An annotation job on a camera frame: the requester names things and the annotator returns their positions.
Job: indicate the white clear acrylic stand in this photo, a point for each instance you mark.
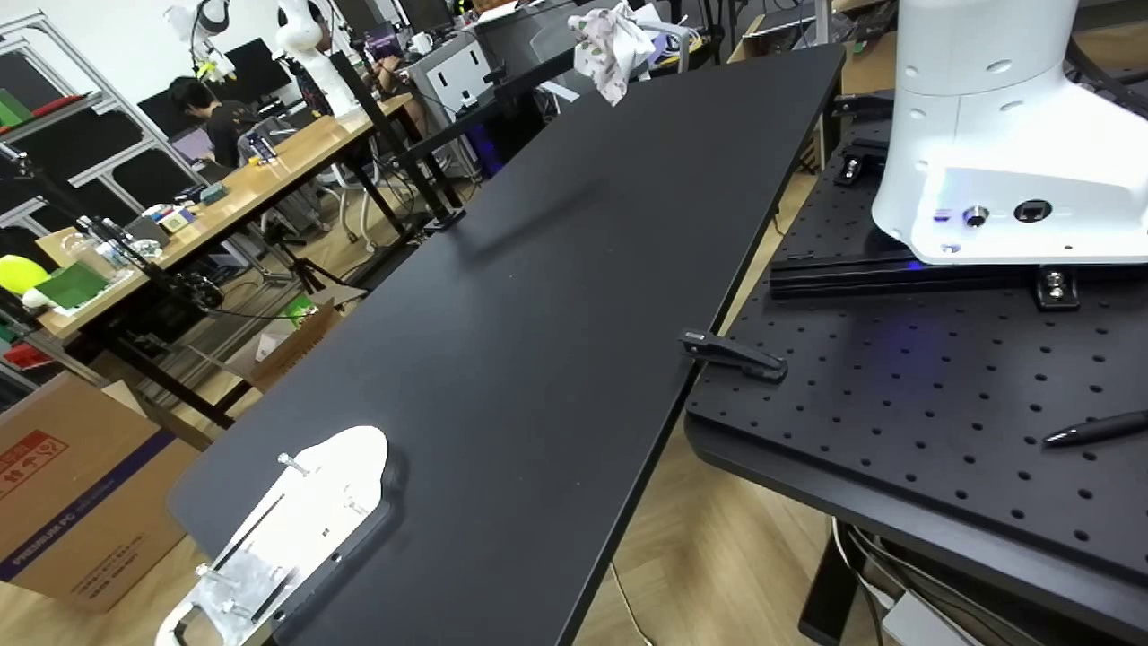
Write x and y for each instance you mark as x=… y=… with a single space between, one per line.
x=312 y=506

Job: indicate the grey cabinet with black slots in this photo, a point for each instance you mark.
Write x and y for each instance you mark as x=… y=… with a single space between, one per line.
x=461 y=76

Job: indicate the grey metal shelf frame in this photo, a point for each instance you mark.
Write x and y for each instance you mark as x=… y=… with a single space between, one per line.
x=84 y=143

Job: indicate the black aluminium rail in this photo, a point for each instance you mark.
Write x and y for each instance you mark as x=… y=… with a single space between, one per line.
x=861 y=277

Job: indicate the black bracket with silver bolt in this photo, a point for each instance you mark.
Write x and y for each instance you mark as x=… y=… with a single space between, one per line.
x=1056 y=287

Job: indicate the seated person in dark shirt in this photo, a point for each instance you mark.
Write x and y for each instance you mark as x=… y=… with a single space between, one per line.
x=212 y=116

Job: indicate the brown cardboard box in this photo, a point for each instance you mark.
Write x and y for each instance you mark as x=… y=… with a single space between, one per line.
x=75 y=489

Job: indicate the black angled frame legs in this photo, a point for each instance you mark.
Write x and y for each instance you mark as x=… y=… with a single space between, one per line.
x=401 y=143

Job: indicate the black clamp lever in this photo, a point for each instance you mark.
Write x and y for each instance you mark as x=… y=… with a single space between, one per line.
x=732 y=351

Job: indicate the green tray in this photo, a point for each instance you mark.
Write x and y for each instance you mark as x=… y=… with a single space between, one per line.
x=75 y=287

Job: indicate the white cloth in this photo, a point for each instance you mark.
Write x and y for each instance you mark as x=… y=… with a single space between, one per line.
x=615 y=50

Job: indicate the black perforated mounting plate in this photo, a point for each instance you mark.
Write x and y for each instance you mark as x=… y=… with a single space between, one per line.
x=956 y=406

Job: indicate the black pen tool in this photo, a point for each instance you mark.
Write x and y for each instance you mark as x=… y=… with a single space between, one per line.
x=1095 y=429

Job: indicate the yellow plastic item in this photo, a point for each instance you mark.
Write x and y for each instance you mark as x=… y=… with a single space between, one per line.
x=19 y=272

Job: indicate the long wooden desk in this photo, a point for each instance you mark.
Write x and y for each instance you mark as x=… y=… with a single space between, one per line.
x=240 y=192

